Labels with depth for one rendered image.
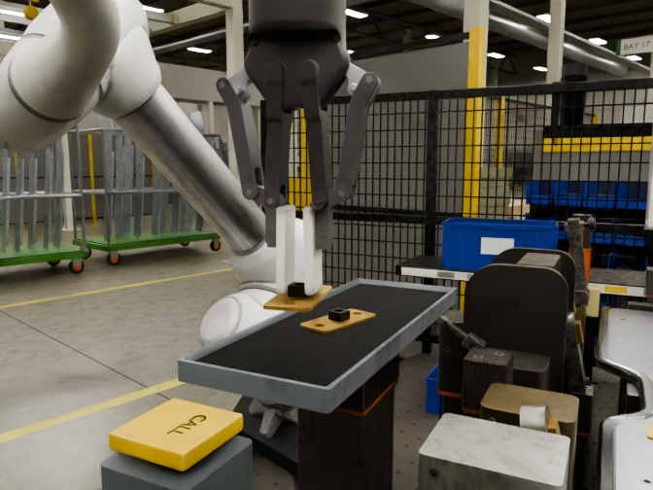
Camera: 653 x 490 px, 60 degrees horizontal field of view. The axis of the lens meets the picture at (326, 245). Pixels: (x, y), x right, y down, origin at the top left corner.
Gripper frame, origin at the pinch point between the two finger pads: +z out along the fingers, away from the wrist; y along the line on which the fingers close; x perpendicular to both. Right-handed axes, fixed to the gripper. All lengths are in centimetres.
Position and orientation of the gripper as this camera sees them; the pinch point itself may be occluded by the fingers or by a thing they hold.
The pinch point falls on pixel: (298, 248)
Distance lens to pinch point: 46.3
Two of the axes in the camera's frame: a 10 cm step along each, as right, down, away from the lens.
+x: 2.3, -1.4, 9.6
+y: 9.7, 0.3, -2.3
